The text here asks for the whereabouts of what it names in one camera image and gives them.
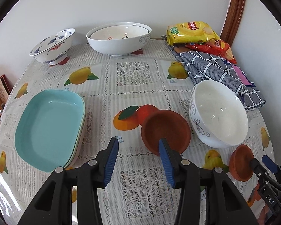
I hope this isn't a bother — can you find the blue patterned porcelain bowl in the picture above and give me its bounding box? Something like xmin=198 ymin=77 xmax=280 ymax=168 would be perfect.
xmin=29 ymin=28 xmax=75 ymax=66

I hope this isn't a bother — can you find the fruit print tablecloth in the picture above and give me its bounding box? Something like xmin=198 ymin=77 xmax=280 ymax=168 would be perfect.
xmin=0 ymin=40 xmax=193 ymax=224

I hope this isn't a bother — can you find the grey checked cloth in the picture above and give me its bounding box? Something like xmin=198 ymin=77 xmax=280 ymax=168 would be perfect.
xmin=166 ymin=43 xmax=266 ymax=111

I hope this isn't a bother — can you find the small white bowl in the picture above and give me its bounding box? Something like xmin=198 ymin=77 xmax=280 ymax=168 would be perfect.
xmin=189 ymin=80 xmax=248 ymax=148

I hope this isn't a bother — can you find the brown wooden door frame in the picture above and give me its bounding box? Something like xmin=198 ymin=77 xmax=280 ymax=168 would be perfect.
xmin=220 ymin=0 xmax=246 ymax=46

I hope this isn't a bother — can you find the light green plate underneath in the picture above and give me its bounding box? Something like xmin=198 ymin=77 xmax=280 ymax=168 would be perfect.
xmin=64 ymin=98 xmax=87 ymax=169

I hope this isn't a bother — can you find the lemon print inner bowl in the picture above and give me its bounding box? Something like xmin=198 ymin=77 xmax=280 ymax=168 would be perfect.
xmin=90 ymin=25 xmax=149 ymax=40

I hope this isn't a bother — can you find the patterned gift box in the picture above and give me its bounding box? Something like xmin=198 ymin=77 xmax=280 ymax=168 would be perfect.
xmin=0 ymin=74 xmax=11 ymax=104

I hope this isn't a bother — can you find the red chips bag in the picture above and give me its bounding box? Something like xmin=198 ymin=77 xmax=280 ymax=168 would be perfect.
xmin=185 ymin=39 xmax=237 ymax=64

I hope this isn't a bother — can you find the yellow chips bag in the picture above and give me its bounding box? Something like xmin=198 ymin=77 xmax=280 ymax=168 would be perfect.
xmin=166 ymin=21 xmax=220 ymax=46

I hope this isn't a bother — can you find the teal square plate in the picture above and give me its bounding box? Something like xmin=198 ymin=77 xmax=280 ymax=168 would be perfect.
xmin=14 ymin=89 xmax=86 ymax=172

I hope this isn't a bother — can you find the large white bowl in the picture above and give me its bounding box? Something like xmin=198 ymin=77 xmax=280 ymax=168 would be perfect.
xmin=86 ymin=22 xmax=152 ymax=56

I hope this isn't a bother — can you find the small brown wooden bowl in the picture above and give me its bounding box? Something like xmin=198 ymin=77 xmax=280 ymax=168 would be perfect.
xmin=229 ymin=144 xmax=254 ymax=182

